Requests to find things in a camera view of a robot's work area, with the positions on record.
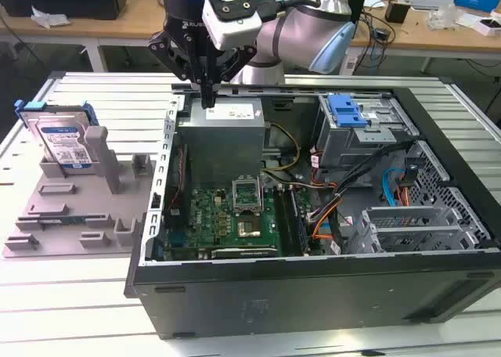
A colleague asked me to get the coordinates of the blue drive latch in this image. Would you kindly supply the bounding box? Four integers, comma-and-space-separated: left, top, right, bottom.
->
327, 93, 369, 128

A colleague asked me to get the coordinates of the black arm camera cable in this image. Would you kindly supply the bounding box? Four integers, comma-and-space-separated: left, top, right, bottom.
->
258, 0, 326, 21

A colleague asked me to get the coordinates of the black graphics card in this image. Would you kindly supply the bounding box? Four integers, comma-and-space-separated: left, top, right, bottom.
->
211, 247, 279, 261

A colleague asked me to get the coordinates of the green motherboard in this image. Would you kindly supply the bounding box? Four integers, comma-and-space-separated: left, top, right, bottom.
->
164, 184, 314, 261

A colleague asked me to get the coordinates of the wooden desk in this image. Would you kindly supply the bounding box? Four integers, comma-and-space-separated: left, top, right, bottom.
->
0, 0, 501, 53

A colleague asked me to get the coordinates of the crumpled white paper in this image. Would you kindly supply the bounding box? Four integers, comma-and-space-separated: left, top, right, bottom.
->
31, 5, 71, 30

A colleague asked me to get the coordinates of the gray parts rack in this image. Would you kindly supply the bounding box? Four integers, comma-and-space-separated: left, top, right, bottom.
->
2, 125, 157, 261

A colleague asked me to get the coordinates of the metal optical drive cage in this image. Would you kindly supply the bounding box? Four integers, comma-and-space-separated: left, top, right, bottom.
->
315, 94, 416, 171

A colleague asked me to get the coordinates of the small black cube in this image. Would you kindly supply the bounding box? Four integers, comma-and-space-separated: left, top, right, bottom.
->
385, 0, 410, 24

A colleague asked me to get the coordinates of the metal socket cover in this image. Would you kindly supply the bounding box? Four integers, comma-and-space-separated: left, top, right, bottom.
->
232, 175, 262, 216

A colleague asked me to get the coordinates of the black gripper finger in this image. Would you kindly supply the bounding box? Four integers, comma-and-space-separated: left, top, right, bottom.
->
147, 31, 211, 110
207, 45, 258, 109

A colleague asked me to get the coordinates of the black open PC case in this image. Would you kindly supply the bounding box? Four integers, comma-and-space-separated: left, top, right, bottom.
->
124, 83, 501, 341

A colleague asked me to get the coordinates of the CPU socket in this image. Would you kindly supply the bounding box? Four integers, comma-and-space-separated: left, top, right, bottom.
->
236, 215, 262, 240

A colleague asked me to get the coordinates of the hard disk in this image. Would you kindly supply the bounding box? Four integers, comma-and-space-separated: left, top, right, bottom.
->
14, 100, 99, 168

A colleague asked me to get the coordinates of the RAM stick in slot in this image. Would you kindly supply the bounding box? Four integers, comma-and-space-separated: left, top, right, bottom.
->
290, 186, 311, 253

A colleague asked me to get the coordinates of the white open box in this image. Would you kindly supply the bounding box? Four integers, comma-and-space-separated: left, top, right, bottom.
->
471, 14, 501, 38

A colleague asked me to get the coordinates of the orange wire bundle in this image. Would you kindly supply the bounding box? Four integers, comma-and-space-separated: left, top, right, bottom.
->
308, 198, 348, 241

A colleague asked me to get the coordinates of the blue data wire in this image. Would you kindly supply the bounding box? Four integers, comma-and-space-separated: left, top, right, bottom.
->
381, 168, 409, 207

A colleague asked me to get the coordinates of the clear plastic bag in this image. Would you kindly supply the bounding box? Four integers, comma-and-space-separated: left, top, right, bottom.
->
426, 4, 460, 31

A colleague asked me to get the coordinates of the black cable bundle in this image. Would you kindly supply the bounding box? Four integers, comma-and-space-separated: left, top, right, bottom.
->
331, 142, 414, 201

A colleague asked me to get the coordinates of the gray power supply unit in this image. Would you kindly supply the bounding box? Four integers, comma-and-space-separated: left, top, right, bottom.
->
178, 97, 271, 180

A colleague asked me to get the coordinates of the silver flat device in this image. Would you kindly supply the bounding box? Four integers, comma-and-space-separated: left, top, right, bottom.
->
409, 0, 457, 10

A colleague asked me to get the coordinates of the orange power wire with connector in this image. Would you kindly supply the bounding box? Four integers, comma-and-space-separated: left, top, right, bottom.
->
395, 164, 419, 207

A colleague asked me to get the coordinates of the yellow wire bundle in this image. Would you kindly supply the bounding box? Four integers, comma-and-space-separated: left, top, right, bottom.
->
261, 122, 301, 174

